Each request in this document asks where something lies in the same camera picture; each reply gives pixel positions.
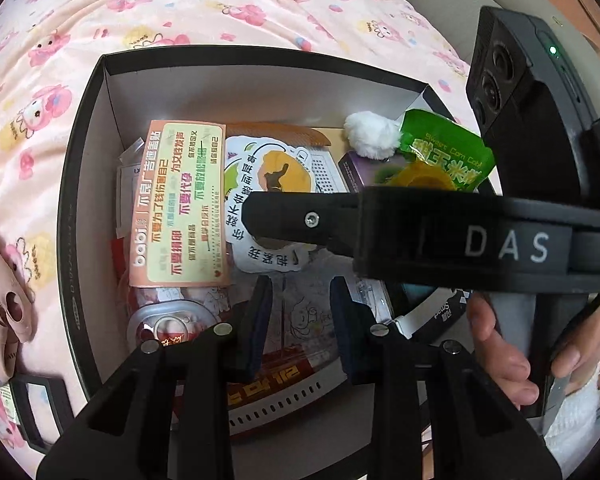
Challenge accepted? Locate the black cardboard box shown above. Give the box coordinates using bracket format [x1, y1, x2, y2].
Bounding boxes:
[60, 49, 506, 443]

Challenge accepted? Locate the white sticker with yellow circle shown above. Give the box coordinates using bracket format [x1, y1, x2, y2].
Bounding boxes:
[222, 135, 314, 274]

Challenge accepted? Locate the red drink can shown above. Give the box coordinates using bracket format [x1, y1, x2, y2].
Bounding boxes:
[127, 285, 226, 356]

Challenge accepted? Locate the white fluffy pompom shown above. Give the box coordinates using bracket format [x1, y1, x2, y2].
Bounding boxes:
[343, 111, 403, 160]

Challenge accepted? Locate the pink orange sticker sheet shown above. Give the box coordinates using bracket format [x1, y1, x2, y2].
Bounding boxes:
[129, 119, 227, 289]

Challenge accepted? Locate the white printed packet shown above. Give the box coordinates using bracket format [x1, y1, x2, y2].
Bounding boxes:
[390, 287, 473, 347]

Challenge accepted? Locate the green corn candy packet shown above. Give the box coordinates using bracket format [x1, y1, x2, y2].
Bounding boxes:
[375, 109, 496, 196]

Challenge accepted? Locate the purple small box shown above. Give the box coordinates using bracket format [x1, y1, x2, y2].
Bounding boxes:
[337, 150, 406, 194]

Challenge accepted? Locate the pink cartoon printed blanket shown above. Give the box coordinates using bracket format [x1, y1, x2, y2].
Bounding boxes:
[0, 0, 473, 480]

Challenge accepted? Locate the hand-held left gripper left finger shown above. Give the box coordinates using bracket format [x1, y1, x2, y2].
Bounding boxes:
[36, 275, 274, 480]

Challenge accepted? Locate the white card with dot grid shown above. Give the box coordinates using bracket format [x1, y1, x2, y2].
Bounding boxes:
[295, 147, 354, 196]

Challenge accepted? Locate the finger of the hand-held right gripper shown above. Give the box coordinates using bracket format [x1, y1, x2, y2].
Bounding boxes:
[242, 187, 364, 266]

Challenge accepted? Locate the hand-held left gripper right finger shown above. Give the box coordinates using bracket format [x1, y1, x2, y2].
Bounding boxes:
[329, 276, 563, 480]

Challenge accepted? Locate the person's right hand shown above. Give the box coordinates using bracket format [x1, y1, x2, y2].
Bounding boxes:
[467, 292, 600, 408]

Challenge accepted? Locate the wooden comb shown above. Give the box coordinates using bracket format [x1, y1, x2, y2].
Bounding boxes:
[225, 122, 334, 161]

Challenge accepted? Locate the black rectangular frame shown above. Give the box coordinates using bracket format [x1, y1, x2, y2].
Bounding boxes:
[9, 374, 76, 453]

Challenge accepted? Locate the clear plastic packet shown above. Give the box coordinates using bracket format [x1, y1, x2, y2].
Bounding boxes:
[114, 139, 147, 242]

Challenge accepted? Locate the red printed packet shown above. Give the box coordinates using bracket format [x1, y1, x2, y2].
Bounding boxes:
[225, 270, 381, 443]

